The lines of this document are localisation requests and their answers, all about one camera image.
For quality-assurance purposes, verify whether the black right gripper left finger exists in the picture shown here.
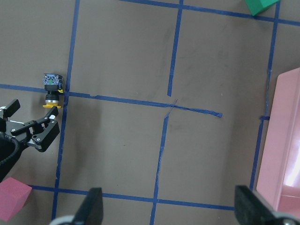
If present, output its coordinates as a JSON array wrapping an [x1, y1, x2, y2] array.
[[72, 187, 104, 225]]

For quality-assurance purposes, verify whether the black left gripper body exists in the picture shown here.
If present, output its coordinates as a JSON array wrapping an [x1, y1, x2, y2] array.
[[0, 118, 60, 178]]

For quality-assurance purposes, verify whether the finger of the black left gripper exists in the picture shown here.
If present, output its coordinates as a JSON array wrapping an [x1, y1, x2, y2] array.
[[2, 99, 21, 119], [36, 106, 59, 123]]

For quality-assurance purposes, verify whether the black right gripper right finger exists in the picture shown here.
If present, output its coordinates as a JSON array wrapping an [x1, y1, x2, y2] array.
[[234, 185, 275, 225]]

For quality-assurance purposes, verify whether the yellow push button switch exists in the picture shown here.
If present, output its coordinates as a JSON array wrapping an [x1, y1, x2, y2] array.
[[43, 74, 64, 109]]

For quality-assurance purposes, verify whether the pink plastic tray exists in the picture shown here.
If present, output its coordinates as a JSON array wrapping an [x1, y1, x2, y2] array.
[[256, 68, 300, 218]]

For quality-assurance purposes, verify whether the pink cube centre front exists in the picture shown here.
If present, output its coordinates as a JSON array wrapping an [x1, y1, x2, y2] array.
[[0, 178, 32, 222]]

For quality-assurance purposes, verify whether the green cube near tray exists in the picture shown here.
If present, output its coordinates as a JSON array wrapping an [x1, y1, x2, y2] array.
[[245, 0, 279, 16]]

